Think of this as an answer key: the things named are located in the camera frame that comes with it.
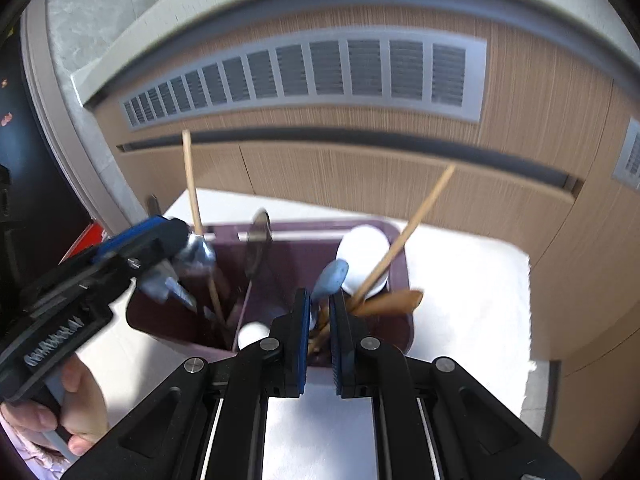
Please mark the person's left hand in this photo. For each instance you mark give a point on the person's left hand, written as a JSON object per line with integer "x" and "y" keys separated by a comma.
{"x": 85, "y": 410}

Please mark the small white round spoon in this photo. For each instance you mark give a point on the small white round spoon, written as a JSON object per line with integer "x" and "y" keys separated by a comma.
{"x": 252, "y": 334}

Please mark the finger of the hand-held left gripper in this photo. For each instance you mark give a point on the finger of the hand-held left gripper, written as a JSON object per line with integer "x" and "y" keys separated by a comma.
{"x": 132, "y": 239}
{"x": 162, "y": 247}

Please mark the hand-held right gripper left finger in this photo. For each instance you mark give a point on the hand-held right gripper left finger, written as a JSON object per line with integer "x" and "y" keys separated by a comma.
{"x": 300, "y": 340}

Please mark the wooden chopstick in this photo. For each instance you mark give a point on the wooden chopstick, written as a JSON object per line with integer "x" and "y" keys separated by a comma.
{"x": 192, "y": 185}
{"x": 425, "y": 205}

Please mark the wooden spoon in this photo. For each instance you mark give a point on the wooden spoon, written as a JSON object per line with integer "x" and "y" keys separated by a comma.
{"x": 395, "y": 302}

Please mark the white plastic spoon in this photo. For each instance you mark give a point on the white plastic spoon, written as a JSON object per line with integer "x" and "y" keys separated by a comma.
{"x": 362, "y": 255}

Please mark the purple plastic utensil holder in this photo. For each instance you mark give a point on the purple plastic utensil holder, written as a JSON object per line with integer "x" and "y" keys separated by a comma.
{"x": 300, "y": 260}

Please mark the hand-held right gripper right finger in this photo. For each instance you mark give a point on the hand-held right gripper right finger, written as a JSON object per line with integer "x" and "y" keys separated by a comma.
{"x": 345, "y": 350}

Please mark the long grey vent grille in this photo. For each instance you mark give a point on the long grey vent grille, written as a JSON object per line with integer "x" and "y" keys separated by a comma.
{"x": 325, "y": 70}

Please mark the short grey vent grille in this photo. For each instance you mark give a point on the short grey vent grille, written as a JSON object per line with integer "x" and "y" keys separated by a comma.
{"x": 630, "y": 152}

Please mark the wooden counter cabinet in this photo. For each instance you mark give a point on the wooden counter cabinet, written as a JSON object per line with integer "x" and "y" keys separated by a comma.
{"x": 400, "y": 170}

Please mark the steel spoon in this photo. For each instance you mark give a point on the steel spoon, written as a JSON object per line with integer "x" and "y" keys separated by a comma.
{"x": 195, "y": 255}

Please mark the blue-grey plastic spoon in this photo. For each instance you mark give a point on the blue-grey plastic spoon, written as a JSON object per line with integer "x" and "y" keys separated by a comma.
{"x": 331, "y": 275}

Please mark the red floor mat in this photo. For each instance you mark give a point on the red floor mat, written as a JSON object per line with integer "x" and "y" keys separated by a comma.
{"x": 87, "y": 240}

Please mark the white table cloth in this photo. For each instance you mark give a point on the white table cloth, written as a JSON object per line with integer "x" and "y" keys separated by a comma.
{"x": 475, "y": 285}

